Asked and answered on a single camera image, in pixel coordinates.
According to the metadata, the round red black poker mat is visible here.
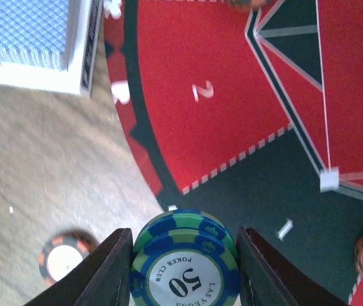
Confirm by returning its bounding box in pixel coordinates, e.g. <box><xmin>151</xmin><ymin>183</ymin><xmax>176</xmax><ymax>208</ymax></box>
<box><xmin>103</xmin><ymin>1</ymin><xmax>363</xmax><ymax>305</ymax></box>

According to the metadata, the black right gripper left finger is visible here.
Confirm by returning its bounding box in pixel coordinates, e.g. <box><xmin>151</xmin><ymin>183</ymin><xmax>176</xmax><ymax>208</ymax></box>
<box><xmin>27</xmin><ymin>228</ymin><xmax>133</xmax><ymax>306</ymax></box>

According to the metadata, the orange black chip stack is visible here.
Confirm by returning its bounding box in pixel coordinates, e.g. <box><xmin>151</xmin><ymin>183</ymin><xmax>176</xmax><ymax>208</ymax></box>
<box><xmin>38</xmin><ymin>229</ymin><xmax>99</xmax><ymax>286</ymax></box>

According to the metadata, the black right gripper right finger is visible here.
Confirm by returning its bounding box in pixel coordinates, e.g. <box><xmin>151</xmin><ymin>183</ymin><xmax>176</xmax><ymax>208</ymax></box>
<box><xmin>236</xmin><ymin>226</ymin><xmax>346</xmax><ymax>306</ymax></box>

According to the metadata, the blue green chip stack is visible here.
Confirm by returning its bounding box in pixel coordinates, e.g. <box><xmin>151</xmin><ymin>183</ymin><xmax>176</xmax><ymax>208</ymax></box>
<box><xmin>130</xmin><ymin>209</ymin><xmax>239</xmax><ymax>305</ymax></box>

